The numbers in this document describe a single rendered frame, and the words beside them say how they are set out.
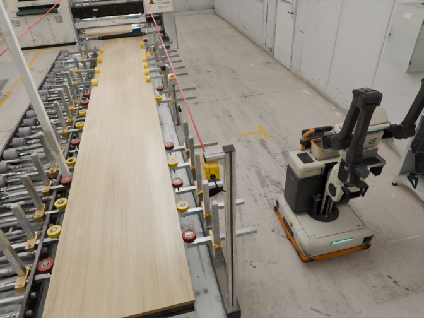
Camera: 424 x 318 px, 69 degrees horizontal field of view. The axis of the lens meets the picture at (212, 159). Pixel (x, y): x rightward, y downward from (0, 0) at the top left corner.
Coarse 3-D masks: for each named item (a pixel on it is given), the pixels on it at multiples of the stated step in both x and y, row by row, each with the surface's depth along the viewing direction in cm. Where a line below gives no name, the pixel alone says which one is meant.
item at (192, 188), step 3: (222, 180) 231; (210, 183) 229; (213, 183) 229; (219, 183) 228; (222, 183) 228; (192, 186) 227; (195, 186) 227; (210, 186) 228; (213, 186) 228; (219, 186) 230; (180, 189) 224; (183, 189) 225; (186, 189) 224; (189, 189) 225; (192, 189) 225; (195, 189) 226; (177, 192) 223; (180, 192) 224; (183, 192) 225; (186, 192) 226
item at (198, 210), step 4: (236, 200) 210; (240, 200) 209; (220, 204) 207; (236, 204) 209; (240, 204) 210; (192, 208) 205; (196, 208) 205; (200, 208) 205; (220, 208) 207; (188, 212) 202; (192, 212) 203; (196, 212) 204; (200, 212) 205
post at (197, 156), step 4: (196, 152) 205; (196, 156) 204; (196, 160) 206; (200, 160) 207; (196, 164) 208; (200, 164) 209; (196, 168) 210; (200, 168) 211; (196, 172) 212; (200, 172) 213; (196, 176) 215; (200, 176) 215; (196, 180) 220; (200, 180) 217; (200, 184) 219; (200, 188) 221; (200, 200) 227
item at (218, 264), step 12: (156, 60) 509; (168, 96) 388; (180, 132) 314; (180, 144) 296; (192, 180) 248; (192, 192) 243; (204, 228) 209; (216, 264) 186; (216, 276) 180; (228, 312) 162; (240, 312) 164
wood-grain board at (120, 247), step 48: (144, 48) 497; (96, 96) 350; (144, 96) 343; (96, 144) 265; (144, 144) 261; (96, 192) 214; (144, 192) 212; (96, 240) 179; (144, 240) 178; (96, 288) 154; (144, 288) 153
